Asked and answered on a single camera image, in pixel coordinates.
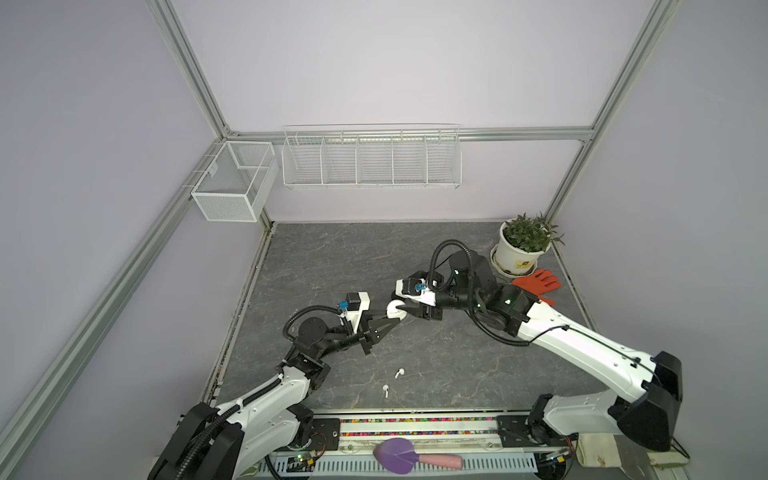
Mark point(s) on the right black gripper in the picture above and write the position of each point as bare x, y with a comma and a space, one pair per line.
430, 313

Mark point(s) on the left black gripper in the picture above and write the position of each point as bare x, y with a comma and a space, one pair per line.
367, 333

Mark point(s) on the white earbud charging case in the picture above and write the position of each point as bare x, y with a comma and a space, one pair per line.
395, 310

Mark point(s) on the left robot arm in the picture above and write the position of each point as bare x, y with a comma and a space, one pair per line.
222, 442

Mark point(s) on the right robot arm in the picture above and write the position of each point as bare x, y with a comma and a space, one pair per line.
643, 392

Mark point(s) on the white plant pot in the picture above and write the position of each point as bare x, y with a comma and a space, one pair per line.
512, 262

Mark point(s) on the red rubber glove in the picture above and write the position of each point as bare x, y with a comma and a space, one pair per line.
539, 283

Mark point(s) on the green potted plant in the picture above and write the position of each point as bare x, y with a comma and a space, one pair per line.
531, 234

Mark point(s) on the white mesh box basket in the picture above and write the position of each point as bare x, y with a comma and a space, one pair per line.
237, 182

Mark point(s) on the right white work glove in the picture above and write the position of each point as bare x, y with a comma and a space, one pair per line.
601, 450

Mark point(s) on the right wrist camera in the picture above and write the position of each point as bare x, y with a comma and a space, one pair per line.
417, 289

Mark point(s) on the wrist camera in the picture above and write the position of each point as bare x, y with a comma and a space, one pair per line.
417, 289
355, 306

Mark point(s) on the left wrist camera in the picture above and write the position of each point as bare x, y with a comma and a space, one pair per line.
355, 306

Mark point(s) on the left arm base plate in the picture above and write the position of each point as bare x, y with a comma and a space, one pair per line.
319, 434

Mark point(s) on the purple scoop pink handle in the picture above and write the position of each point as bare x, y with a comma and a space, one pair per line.
398, 456

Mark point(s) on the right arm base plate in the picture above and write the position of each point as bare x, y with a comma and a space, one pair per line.
514, 431

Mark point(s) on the white wire shelf basket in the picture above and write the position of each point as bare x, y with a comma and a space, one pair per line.
376, 156

